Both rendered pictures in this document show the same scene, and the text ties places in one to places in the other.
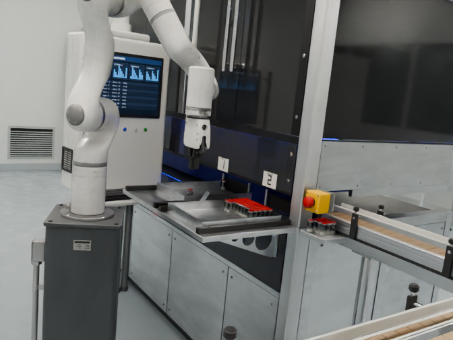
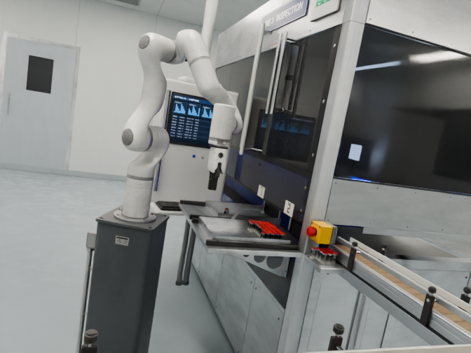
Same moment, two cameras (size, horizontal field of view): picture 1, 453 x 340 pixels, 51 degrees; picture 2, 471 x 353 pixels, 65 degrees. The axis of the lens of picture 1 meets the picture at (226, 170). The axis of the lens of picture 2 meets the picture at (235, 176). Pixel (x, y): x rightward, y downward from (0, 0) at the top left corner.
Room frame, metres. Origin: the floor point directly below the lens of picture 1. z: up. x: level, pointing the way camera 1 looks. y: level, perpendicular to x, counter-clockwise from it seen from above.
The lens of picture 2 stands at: (0.21, -0.34, 1.35)
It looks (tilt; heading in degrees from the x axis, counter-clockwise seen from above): 8 degrees down; 15
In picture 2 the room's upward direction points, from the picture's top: 10 degrees clockwise
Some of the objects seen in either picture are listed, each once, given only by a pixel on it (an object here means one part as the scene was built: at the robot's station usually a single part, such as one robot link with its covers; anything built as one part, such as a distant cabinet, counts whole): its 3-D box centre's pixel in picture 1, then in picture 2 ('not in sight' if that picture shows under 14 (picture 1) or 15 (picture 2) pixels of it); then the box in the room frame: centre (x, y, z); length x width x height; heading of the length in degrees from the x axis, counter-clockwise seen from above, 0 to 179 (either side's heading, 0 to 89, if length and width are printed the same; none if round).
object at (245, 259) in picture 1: (168, 198); (226, 216); (2.55, 0.31, 0.73); 1.98 x 0.01 x 0.25; 34
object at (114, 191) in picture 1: (130, 193); (190, 206); (2.24, 0.45, 0.82); 0.40 x 0.14 x 0.02; 132
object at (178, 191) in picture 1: (203, 191); (242, 211); (2.07, 0.09, 0.90); 0.34 x 0.26 x 0.04; 124
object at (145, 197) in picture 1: (209, 208); (238, 225); (1.89, 0.05, 0.87); 0.70 x 0.48 x 0.02; 34
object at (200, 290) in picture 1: (238, 241); (284, 260); (2.82, -0.12, 0.44); 2.06 x 1.00 x 0.88; 34
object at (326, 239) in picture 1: (325, 235); (326, 264); (1.66, -0.38, 0.87); 0.14 x 0.13 x 0.02; 124
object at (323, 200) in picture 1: (318, 201); (322, 232); (1.65, -0.34, 0.99); 0.08 x 0.07 x 0.07; 124
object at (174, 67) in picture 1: (162, 55); (236, 101); (2.74, 0.42, 1.50); 0.49 x 0.01 x 0.59; 34
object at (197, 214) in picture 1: (224, 213); (242, 231); (1.73, -0.01, 0.90); 0.34 x 0.26 x 0.04; 124
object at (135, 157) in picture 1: (116, 110); (190, 141); (2.42, 0.59, 1.19); 0.50 x 0.19 x 0.78; 132
